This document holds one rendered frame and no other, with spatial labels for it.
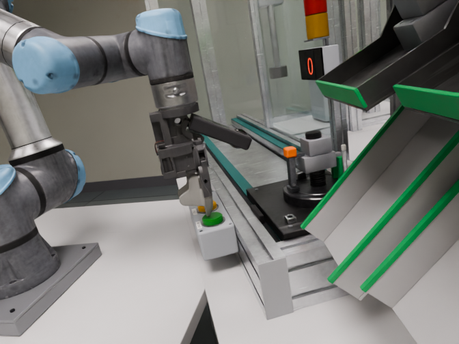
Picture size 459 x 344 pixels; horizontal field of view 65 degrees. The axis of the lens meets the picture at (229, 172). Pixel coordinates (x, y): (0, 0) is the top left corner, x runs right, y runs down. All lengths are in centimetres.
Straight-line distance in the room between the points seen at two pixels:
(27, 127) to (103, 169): 362
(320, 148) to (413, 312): 37
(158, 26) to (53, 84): 18
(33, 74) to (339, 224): 46
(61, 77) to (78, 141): 400
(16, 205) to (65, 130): 381
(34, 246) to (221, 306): 40
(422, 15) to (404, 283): 26
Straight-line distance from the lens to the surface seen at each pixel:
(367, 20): 198
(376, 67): 46
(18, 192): 83
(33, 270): 83
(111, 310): 73
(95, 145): 443
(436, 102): 29
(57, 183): 87
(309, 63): 90
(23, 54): 58
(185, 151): 62
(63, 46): 57
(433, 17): 43
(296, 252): 57
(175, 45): 61
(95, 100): 430
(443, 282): 40
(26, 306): 78
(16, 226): 82
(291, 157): 68
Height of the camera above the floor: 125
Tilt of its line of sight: 17 degrees down
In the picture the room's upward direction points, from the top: 10 degrees counter-clockwise
